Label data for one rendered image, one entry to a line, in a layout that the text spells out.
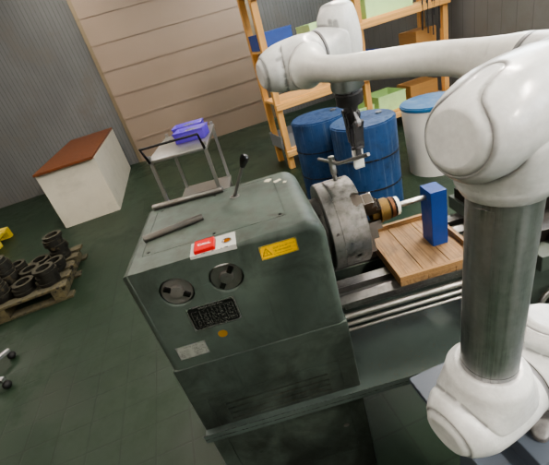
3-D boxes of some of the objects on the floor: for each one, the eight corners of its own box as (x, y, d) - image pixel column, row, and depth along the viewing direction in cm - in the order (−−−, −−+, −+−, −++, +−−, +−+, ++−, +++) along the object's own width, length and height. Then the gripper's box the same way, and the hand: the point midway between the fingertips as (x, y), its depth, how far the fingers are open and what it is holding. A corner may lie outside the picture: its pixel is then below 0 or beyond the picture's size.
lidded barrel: (432, 153, 434) (428, 89, 399) (477, 162, 384) (478, 90, 349) (393, 172, 416) (387, 107, 381) (435, 184, 367) (433, 111, 332)
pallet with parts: (-22, 292, 421) (-50, 259, 399) (90, 253, 436) (70, 220, 413) (-68, 350, 339) (-106, 312, 316) (72, 299, 353) (45, 259, 331)
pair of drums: (354, 172, 443) (343, 98, 402) (418, 205, 340) (411, 111, 298) (300, 193, 432) (281, 119, 390) (348, 233, 329) (330, 139, 287)
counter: (130, 167, 761) (112, 126, 720) (120, 210, 542) (91, 156, 501) (92, 180, 750) (70, 139, 709) (65, 230, 531) (31, 175, 490)
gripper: (369, 90, 94) (379, 172, 107) (352, 80, 105) (364, 156, 118) (341, 99, 94) (354, 180, 108) (328, 89, 105) (341, 163, 118)
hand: (358, 157), depth 111 cm, fingers closed
